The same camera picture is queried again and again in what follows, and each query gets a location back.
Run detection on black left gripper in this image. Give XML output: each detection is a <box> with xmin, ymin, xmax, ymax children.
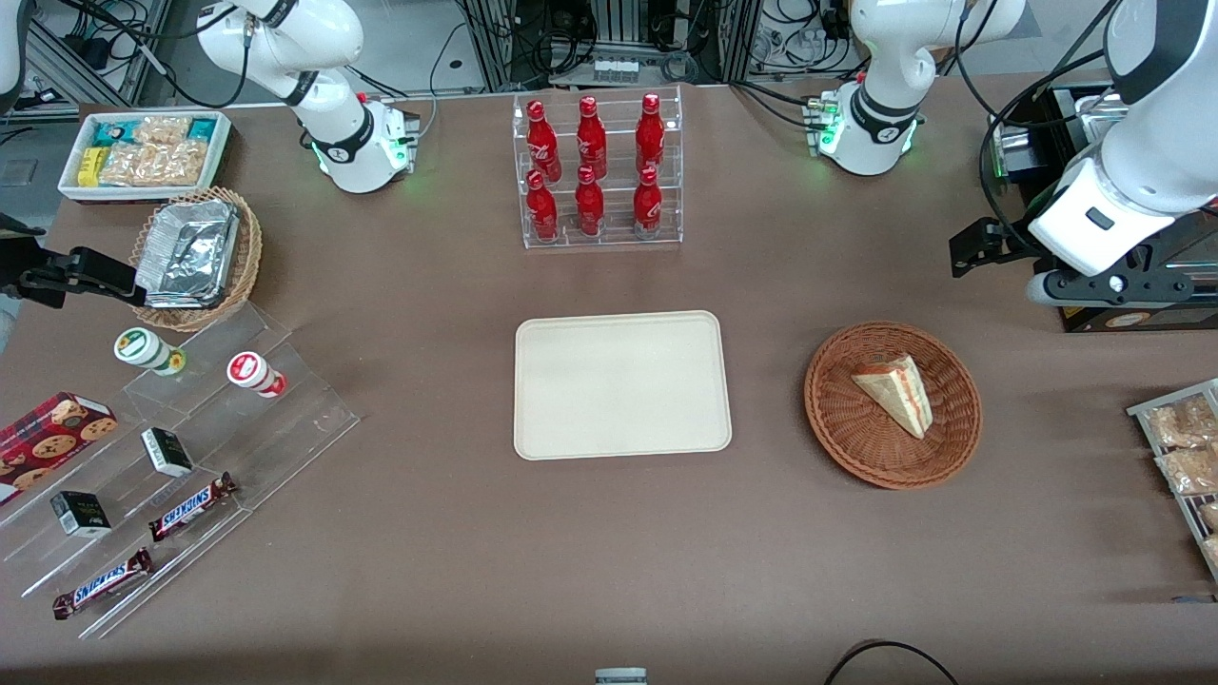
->
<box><xmin>949</xmin><ymin>217</ymin><xmax>1043</xmax><ymax>280</ymax></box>

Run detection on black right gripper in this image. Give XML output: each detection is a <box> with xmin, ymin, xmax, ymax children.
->
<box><xmin>0</xmin><ymin>214</ymin><xmax>147</xmax><ymax>309</ymax></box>

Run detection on triangular sandwich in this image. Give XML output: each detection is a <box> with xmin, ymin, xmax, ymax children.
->
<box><xmin>850</xmin><ymin>354</ymin><xmax>934</xmax><ymax>440</ymax></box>

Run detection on light wicker basket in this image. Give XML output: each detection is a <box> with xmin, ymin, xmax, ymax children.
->
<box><xmin>128</xmin><ymin>186</ymin><xmax>264</xmax><ymax>334</ymax></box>

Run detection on brown round wicker basket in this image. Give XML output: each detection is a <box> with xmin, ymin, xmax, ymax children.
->
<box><xmin>803</xmin><ymin>322</ymin><xmax>983</xmax><ymax>491</ymax></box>

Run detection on tray of packaged crackers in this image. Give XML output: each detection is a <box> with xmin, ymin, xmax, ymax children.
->
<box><xmin>1126</xmin><ymin>378</ymin><xmax>1218</xmax><ymax>583</ymax></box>

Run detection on cream plastic tray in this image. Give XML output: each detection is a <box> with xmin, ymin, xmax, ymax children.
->
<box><xmin>513</xmin><ymin>310</ymin><xmax>734</xmax><ymax>462</ymax></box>

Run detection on stacked aluminium foil containers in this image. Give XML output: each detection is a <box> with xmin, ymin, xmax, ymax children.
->
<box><xmin>135</xmin><ymin>198</ymin><xmax>241</xmax><ymax>311</ymax></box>

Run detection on green lid white bottle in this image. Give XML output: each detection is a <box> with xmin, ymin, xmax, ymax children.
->
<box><xmin>113</xmin><ymin>326</ymin><xmax>187</xmax><ymax>378</ymax></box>

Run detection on white rectangular snack bin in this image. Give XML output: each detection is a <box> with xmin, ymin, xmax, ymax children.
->
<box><xmin>57</xmin><ymin>109</ymin><xmax>234</xmax><ymax>206</ymax></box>

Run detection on clear rice cracker bag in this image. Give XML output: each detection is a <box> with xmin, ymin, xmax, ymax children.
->
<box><xmin>133</xmin><ymin>116</ymin><xmax>194</xmax><ymax>147</ymax></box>
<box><xmin>98</xmin><ymin>141</ymin><xmax>210</xmax><ymax>188</ymax></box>

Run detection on black sausage roller machine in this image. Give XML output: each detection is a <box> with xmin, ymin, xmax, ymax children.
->
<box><xmin>990</xmin><ymin>81</ymin><xmax>1218</xmax><ymax>334</ymax></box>

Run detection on red lid white bottle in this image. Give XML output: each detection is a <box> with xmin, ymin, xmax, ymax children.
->
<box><xmin>226</xmin><ymin>351</ymin><xmax>288</xmax><ymax>399</ymax></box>

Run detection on red cookie box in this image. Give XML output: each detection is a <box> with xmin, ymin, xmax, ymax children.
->
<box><xmin>0</xmin><ymin>391</ymin><xmax>120</xmax><ymax>507</ymax></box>

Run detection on small black box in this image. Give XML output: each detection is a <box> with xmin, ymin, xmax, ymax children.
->
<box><xmin>49</xmin><ymin>490</ymin><xmax>112</xmax><ymax>538</ymax></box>
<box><xmin>140</xmin><ymin>427</ymin><xmax>195</xmax><ymax>479</ymax></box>

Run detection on clear acrylic stepped display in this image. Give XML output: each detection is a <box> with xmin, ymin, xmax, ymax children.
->
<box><xmin>0</xmin><ymin>303</ymin><xmax>361</xmax><ymax>640</ymax></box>

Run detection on brown Snickers bar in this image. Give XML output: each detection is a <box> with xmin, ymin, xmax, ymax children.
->
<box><xmin>147</xmin><ymin>472</ymin><xmax>239</xmax><ymax>543</ymax></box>
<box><xmin>52</xmin><ymin>547</ymin><xmax>155</xmax><ymax>621</ymax></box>

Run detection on red cola bottle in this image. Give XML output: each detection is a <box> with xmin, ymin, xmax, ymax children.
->
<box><xmin>577</xmin><ymin>95</ymin><xmax>608</xmax><ymax>182</ymax></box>
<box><xmin>636</xmin><ymin>92</ymin><xmax>666</xmax><ymax>177</ymax></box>
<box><xmin>575</xmin><ymin>166</ymin><xmax>605</xmax><ymax>238</ymax></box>
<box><xmin>525</xmin><ymin>169</ymin><xmax>560</xmax><ymax>243</ymax></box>
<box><xmin>633</xmin><ymin>166</ymin><xmax>663</xmax><ymax>239</ymax></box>
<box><xmin>525</xmin><ymin>99</ymin><xmax>562</xmax><ymax>184</ymax></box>

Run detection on clear acrylic bottle rack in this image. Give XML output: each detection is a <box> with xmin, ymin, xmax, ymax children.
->
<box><xmin>512</xmin><ymin>84</ymin><xmax>684</xmax><ymax>250</ymax></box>

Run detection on aluminium profile frame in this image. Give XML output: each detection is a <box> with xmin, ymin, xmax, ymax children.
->
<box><xmin>19</xmin><ymin>0</ymin><xmax>174</xmax><ymax>108</ymax></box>

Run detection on black cable loop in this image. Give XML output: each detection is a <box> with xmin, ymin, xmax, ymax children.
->
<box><xmin>823</xmin><ymin>639</ymin><xmax>962</xmax><ymax>685</ymax></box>

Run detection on aluminium frame with electronics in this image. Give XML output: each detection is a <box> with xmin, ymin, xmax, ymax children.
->
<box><xmin>457</xmin><ymin>0</ymin><xmax>762</xmax><ymax>91</ymax></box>

